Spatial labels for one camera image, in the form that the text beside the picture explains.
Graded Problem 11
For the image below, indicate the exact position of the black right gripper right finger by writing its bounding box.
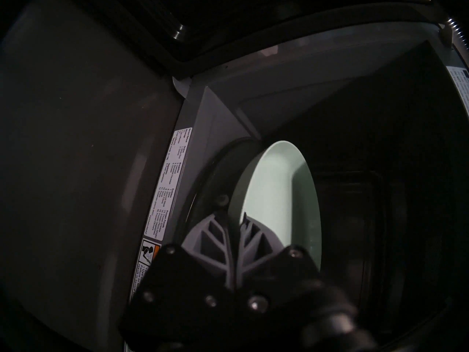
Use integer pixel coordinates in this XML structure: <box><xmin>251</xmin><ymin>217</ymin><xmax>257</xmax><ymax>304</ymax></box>
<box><xmin>234</xmin><ymin>213</ymin><xmax>325</xmax><ymax>339</ymax></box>

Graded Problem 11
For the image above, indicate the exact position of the light green plate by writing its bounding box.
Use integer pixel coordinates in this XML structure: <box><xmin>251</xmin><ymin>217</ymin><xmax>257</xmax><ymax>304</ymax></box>
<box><xmin>229</xmin><ymin>140</ymin><xmax>322</xmax><ymax>273</ymax></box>

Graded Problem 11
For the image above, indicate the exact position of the glass microwave turntable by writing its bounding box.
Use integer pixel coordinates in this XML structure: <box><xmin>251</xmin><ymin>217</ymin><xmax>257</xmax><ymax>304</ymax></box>
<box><xmin>189</xmin><ymin>138</ymin><xmax>265</xmax><ymax>245</ymax></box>

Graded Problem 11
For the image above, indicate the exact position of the LED light strip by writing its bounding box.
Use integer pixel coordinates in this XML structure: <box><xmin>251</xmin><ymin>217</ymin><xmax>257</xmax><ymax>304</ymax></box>
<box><xmin>444</xmin><ymin>18</ymin><xmax>469</xmax><ymax>56</ymax></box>

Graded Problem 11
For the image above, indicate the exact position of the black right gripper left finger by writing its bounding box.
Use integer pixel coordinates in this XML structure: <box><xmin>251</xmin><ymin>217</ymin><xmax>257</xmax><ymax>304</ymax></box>
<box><xmin>119</xmin><ymin>212</ymin><xmax>238</xmax><ymax>346</ymax></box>

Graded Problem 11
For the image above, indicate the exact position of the black microwave oven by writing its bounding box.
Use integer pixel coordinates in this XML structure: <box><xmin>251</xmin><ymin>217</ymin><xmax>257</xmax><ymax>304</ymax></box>
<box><xmin>0</xmin><ymin>0</ymin><xmax>469</xmax><ymax>352</ymax></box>

